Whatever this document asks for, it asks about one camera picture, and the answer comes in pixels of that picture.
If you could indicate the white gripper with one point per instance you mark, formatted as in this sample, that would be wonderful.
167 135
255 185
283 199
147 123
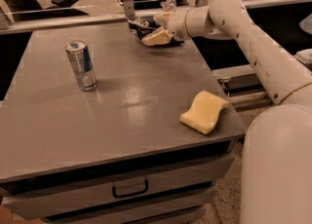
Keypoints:
176 23

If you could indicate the blue chip bag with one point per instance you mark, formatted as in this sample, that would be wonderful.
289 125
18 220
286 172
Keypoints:
140 27

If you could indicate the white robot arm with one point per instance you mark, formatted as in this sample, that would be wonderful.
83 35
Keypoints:
276 181

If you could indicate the silver blue redbull can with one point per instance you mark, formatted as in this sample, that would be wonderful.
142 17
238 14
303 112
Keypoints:
79 57

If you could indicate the clear water bottle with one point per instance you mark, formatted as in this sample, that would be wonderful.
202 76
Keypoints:
169 5

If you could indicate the yellow sponge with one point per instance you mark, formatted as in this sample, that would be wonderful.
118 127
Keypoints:
204 111

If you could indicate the black office chair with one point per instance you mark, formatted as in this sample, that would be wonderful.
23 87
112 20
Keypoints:
31 9

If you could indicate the grey lower drawer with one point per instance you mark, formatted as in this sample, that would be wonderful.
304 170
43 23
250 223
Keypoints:
142 209

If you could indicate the grey drawer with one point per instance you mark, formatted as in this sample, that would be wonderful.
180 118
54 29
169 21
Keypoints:
142 209
96 192

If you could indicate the grey upper drawer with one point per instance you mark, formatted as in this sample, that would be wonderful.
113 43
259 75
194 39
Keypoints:
96 192

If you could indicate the black drawer handle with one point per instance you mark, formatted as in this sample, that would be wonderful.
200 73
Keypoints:
130 188

